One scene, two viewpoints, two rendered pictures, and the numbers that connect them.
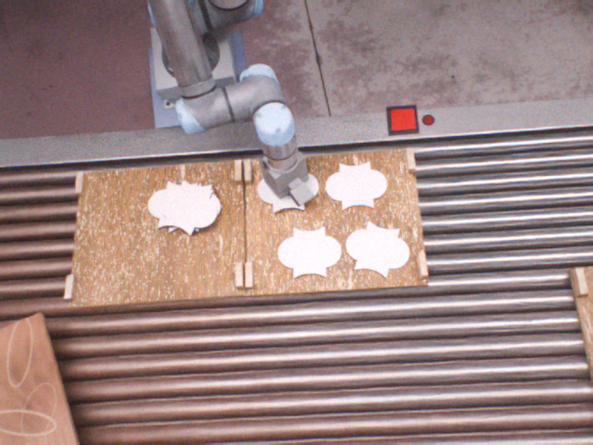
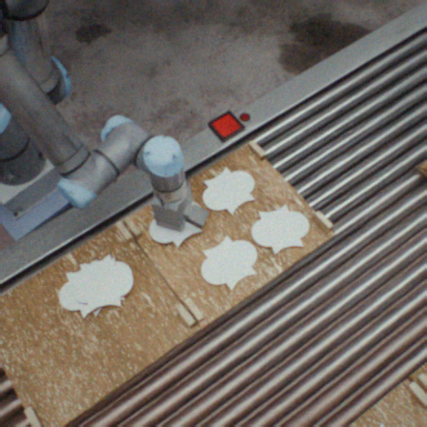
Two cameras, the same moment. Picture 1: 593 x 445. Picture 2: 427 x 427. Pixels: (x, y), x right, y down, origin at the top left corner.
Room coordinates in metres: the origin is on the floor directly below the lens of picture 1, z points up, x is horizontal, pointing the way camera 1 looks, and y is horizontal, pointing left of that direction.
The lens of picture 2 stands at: (0.21, 0.35, 2.14)
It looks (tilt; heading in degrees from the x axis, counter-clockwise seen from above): 62 degrees down; 320
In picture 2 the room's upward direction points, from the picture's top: 4 degrees counter-clockwise
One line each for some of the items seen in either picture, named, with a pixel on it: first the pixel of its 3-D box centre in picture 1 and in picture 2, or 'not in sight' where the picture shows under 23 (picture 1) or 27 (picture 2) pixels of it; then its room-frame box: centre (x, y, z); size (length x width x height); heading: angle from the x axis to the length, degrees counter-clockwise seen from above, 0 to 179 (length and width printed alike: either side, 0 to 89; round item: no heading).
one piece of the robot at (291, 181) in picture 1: (288, 176); (180, 205); (0.74, 0.00, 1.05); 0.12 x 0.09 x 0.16; 27
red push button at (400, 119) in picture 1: (401, 120); (226, 126); (0.90, -0.30, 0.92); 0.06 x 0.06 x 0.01; 82
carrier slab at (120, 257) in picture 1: (160, 231); (85, 321); (0.72, 0.33, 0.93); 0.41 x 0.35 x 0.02; 83
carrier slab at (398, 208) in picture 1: (332, 220); (228, 228); (0.67, -0.08, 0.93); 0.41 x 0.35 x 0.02; 82
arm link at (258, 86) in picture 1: (255, 95); (124, 145); (0.86, 0.04, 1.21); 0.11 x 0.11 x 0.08; 7
